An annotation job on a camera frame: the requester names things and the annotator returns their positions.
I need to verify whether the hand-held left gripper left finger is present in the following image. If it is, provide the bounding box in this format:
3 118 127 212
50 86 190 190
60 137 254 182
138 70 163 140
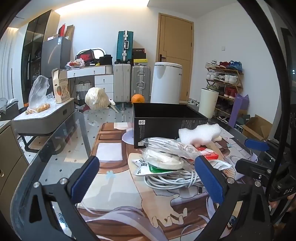
10 156 100 241

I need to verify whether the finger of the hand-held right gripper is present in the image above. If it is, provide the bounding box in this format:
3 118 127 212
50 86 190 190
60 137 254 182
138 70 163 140
235 159 274 186
245 138 281 154

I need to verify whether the white oval mirror frame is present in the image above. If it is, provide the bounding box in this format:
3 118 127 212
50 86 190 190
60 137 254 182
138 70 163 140
76 49 106 61

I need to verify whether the dark glass cabinet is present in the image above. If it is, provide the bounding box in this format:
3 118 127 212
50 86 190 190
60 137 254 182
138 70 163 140
21 10 60 105

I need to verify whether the white cylindrical bin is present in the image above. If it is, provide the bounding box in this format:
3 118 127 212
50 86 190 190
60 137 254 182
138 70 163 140
198 88 219 119

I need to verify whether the plastic bag of kumquats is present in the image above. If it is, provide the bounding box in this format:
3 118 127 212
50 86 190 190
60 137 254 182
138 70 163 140
25 75 56 115

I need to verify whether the woven basket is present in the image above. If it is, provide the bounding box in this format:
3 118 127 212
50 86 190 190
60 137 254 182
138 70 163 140
76 82 93 100

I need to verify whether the white curtain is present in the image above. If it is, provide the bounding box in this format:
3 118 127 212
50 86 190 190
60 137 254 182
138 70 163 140
0 27 19 100

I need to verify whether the silver suitcase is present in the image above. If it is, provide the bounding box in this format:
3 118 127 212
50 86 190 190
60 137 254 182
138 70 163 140
113 63 131 103
131 65 151 102

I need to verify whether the wooden door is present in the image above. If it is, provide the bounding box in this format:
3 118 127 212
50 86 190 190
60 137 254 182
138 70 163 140
156 13 194 101

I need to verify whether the white cable bundle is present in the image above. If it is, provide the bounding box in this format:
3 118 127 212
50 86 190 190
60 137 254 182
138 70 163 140
144 170 207 189

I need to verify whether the white desk with drawers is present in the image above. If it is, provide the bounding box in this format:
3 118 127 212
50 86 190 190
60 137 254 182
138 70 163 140
66 65 114 101

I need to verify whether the red and black shoebox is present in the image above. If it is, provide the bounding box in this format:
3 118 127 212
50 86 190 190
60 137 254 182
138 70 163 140
76 51 95 62

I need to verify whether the white plush doll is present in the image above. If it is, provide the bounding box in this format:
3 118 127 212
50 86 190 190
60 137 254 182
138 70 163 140
178 123 222 147

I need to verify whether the red and white packet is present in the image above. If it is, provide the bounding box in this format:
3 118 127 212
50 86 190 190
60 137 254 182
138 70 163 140
197 146 219 161

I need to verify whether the black bag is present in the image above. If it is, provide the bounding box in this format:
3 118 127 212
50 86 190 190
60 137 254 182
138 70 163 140
99 54 113 66

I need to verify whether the printed table mat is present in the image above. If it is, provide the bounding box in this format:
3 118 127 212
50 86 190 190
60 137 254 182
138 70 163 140
79 122 258 241

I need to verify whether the white handled knife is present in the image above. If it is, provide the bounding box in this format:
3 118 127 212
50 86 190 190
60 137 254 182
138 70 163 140
108 98 121 114

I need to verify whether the open cardboard box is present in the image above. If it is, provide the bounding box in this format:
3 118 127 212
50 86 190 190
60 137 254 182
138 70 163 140
240 115 273 141

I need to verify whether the wooden shoe rack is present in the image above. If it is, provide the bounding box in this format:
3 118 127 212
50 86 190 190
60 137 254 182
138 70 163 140
205 60 244 123

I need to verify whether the white medicine sachet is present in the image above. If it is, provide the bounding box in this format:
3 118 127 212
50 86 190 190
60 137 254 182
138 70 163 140
132 159 151 177
211 160 232 171

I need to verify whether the teal suitcase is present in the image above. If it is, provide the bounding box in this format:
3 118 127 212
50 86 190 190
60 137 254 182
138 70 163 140
116 31 134 64

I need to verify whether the grey refrigerator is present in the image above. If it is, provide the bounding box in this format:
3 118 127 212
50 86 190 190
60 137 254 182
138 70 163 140
41 36 72 77

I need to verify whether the black flat box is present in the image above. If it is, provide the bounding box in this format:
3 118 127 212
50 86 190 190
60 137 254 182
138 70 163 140
133 48 147 59

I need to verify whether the brown paper bag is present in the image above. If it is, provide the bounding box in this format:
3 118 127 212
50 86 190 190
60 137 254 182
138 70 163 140
65 24 75 40

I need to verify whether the green medicine sachet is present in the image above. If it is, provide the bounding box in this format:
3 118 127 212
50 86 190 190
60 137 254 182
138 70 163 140
148 163 186 175

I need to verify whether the printed cardboard fruit box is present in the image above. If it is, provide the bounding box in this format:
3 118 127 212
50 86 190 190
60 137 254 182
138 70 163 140
51 68 71 104

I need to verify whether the bagged white cotton rope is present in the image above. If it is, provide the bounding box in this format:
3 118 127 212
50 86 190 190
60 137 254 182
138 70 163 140
141 137 203 158

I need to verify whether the wrapped napa cabbage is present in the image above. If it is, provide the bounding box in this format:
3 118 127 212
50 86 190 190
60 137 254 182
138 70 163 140
85 87 110 111

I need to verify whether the black cable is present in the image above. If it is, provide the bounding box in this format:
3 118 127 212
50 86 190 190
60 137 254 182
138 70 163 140
237 0 287 149

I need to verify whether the black cardboard box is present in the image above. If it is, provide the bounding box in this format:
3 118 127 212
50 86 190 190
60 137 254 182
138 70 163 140
132 103 208 149

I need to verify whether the person's right hand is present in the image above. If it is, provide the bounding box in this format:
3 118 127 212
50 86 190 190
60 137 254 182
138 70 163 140
268 196 294 212

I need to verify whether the white round appliance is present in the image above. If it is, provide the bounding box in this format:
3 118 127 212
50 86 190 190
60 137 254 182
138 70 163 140
150 62 183 104

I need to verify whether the grey side table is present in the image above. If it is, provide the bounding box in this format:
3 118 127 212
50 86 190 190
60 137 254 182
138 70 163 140
11 98 78 163

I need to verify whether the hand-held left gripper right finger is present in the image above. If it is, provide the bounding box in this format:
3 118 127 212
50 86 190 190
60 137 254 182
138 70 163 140
194 155 272 241

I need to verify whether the red snack bag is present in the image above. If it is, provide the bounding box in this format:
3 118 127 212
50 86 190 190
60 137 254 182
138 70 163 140
67 60 84 69

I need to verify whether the bagged cotton strap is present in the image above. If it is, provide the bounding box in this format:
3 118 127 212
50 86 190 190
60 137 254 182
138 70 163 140
142 148 186 171

